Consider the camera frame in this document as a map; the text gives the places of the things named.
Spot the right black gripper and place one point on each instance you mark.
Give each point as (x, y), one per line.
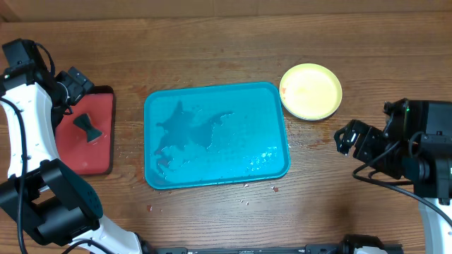
(348, 137)

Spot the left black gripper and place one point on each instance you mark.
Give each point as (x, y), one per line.
(79, 89)

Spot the yellow-green plate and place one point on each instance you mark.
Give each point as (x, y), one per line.
(310, 92)

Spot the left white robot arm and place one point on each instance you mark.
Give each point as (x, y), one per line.
(48, 201)

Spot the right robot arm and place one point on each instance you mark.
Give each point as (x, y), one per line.
(410, 156)

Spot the red tray with dark rim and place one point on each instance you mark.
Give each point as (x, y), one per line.
(96, 157)

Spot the teal plastic tray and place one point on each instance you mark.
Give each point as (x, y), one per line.
(214, 135)

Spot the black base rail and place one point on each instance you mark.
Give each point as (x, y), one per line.
(350, 244)

